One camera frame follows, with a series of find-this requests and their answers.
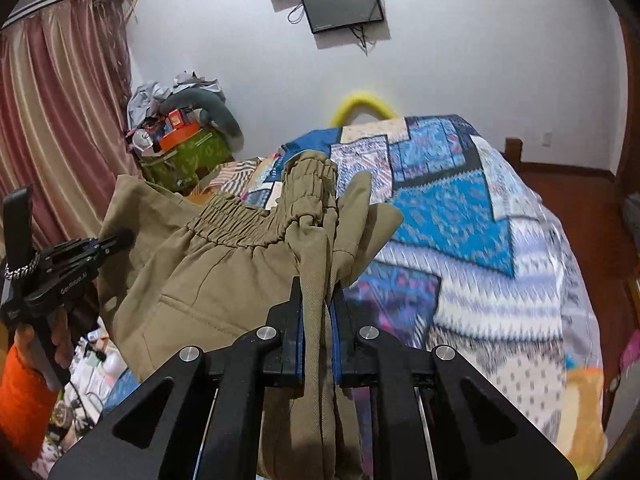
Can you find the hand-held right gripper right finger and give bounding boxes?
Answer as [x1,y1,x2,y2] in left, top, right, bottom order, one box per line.
[330,290,593,480]

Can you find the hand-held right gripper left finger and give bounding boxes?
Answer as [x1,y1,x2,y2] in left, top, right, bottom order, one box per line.
[47,275,306,480]

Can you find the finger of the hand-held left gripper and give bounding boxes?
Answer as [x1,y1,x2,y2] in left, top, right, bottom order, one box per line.
[95,230,135,262]

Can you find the khaki pants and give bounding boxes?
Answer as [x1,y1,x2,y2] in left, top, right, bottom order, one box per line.
[97,150,405,480]

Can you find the person's left hand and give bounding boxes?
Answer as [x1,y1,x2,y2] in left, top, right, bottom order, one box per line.
[14,305,75,376]

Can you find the clutter of small bottles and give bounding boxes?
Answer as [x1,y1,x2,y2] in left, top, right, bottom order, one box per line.
[32,317,136,480]

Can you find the green laundry basket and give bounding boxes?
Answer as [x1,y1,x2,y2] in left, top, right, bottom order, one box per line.
[140,127,236,193]

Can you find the orange box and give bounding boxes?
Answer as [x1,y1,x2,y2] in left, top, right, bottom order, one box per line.
[159,122,201,151]

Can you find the pink striped curtain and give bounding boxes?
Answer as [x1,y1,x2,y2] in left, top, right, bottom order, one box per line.
[0,0,143,266]

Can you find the pile of grey clothes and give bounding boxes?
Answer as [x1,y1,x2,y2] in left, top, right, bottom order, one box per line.
[127,72,226,126]

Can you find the grey long pillow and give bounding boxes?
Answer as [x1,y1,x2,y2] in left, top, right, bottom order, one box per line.
[170,87,245,140]

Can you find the patchwork bedspread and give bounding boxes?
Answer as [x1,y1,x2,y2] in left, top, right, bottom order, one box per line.
[192,114,608,480]

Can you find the yellow foam hoop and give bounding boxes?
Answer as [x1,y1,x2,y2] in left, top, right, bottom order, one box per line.
[329,89,398,127]

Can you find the wooden bedpost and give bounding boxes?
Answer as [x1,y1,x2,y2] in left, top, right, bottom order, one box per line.
[504,137,523,173]

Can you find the curtain rail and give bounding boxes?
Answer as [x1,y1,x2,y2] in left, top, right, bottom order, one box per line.
[2,0,96,31]

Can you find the black hanging cable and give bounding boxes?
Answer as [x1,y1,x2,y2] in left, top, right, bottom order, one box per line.
[350,22,376,56]

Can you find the small black wall monitor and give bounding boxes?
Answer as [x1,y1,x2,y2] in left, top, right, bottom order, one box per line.
[299,0,386,35]

